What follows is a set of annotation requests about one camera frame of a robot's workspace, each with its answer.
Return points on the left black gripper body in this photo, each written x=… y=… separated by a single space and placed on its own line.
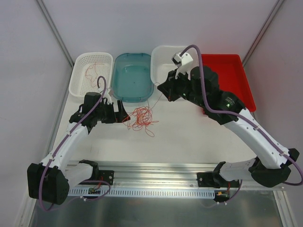
x=114 y=113

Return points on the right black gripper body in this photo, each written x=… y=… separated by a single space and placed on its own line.
x=172 y=85

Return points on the teal transparent plastic bin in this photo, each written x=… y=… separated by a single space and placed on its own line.
x=131 y=79

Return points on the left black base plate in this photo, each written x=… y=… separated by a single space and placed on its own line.
x=105 y=175

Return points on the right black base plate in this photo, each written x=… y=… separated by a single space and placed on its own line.
x=204 y=179

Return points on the red plastic tray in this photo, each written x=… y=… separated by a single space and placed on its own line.
x=231 y=76

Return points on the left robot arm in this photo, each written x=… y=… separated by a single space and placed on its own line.
x=50 y=180

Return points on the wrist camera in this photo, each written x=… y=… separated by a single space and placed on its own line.
x=183 y=63
x=105 y=96

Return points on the white plastic tub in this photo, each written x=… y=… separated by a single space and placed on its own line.
x=161 y=62

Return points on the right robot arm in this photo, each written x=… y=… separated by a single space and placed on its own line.
x=270 y=167

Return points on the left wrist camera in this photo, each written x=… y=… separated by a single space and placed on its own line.
x=105 y=96

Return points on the aluminium mounting rail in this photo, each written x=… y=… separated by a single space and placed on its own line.
x=155 y=175

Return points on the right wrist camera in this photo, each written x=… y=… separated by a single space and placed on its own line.
x=183 y=63

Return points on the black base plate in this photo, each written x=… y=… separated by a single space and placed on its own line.
x=204 y=179
x=105 y=175

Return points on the white perforated basket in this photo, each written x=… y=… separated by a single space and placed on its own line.
x=92 y=70

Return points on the white slotted cable duct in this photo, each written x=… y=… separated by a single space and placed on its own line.
x=144 y=193

